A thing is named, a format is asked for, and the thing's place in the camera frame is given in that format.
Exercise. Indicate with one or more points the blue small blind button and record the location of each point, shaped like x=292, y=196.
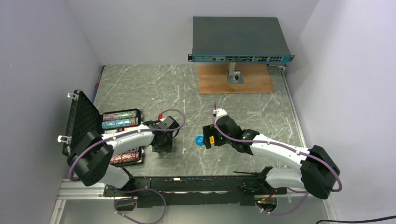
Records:
x=199, y=140

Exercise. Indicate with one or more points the black aluminium poker case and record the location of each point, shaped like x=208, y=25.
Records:
x=85, y=117

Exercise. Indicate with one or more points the grey metal stand bracket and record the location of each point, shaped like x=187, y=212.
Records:
x=234, y=76

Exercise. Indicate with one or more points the green purple chip row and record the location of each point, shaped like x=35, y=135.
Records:
x=120, y=115

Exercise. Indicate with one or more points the yellow big blind button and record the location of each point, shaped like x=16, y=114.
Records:
x=212, y=140

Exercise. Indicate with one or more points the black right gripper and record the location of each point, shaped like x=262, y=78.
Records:
x=209, y=130

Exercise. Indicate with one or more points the teal network switch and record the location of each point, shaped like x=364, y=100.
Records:
x=238, y=40

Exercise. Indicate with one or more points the red chip row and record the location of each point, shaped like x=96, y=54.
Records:
x=125, y=158

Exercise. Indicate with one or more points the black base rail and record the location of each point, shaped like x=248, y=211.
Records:
x=241, y=189

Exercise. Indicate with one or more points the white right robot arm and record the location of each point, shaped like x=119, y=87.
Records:
x=310, y=169

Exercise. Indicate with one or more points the blue grey chip row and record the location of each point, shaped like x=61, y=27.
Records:
x=119, y=123

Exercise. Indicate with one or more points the aluminium frame extrusion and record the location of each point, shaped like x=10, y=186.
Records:
x=74, y=191

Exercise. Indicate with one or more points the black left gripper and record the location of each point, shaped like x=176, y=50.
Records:
x=167, y=148

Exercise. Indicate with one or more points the wooden board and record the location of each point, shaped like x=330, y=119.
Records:
x=212, y=79

